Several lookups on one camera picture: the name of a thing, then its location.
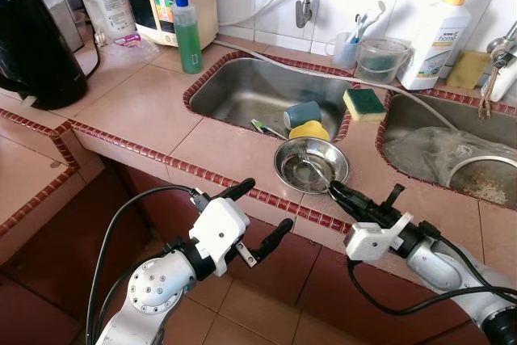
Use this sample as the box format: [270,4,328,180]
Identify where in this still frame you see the green dish soap bottle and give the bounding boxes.
[173,0,204,75]

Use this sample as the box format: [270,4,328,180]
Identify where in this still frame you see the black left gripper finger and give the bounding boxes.
[257,217,295,255]
[212,177,257,202]

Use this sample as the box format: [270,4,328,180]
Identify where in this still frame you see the large white plastic bottle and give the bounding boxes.
[75,0,138,43]

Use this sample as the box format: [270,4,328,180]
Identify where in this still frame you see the blue and white toothbrush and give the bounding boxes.
[351,2,389,43]

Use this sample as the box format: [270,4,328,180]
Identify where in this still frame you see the black electric kettle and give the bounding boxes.
[0,0,90,110]

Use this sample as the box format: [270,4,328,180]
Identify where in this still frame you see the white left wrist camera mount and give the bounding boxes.
[189,196,248,278]

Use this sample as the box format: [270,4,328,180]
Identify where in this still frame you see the clear toothbrush cup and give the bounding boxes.
[327,32,360,69]

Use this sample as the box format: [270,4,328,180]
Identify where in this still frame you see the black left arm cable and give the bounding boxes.
[85,186,203,345]

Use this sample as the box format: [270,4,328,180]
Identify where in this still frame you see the steel strainer bowl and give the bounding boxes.
[448,155,517,206]

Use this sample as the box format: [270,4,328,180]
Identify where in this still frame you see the flat yellow sponge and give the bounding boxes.
[447,50,492,90]

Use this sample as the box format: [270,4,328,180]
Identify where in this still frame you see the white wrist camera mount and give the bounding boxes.
[345,213,414,262]
[189,196,248,278]

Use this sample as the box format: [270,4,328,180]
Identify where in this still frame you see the blue mug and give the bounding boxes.
[283,101,324,130]

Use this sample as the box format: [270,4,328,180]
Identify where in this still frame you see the white detergent bottle yellow cap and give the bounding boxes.
[397,0,471,91]

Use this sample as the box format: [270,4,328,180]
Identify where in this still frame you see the grey box appliance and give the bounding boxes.
[28,0,86,51]

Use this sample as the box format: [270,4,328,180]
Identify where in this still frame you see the clear packet with pink label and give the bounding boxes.
[89,34,162,63]

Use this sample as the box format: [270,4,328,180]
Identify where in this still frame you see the yellow plastic cup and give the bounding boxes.
[288,120,330,142]

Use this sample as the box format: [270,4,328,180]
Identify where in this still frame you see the clear plastic bag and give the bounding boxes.
[382,125,517,188]

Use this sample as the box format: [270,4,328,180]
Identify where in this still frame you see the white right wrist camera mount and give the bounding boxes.
[345,213,414,262]

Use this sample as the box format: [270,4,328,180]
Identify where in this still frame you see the brown base cabinet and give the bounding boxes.
[0,163,517,345]

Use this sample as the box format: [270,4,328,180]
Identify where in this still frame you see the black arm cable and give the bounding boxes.
[85,186,203,345]
[347,232,517,316]

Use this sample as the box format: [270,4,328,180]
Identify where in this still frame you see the steel sink basin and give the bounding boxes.
[184,53,356,142]
[376,90,517,208]

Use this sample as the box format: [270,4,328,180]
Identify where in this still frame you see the green and yellow sponge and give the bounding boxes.
[343,88,387,124]

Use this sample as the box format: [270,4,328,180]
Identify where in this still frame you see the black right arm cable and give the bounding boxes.
[347,232,517,316]

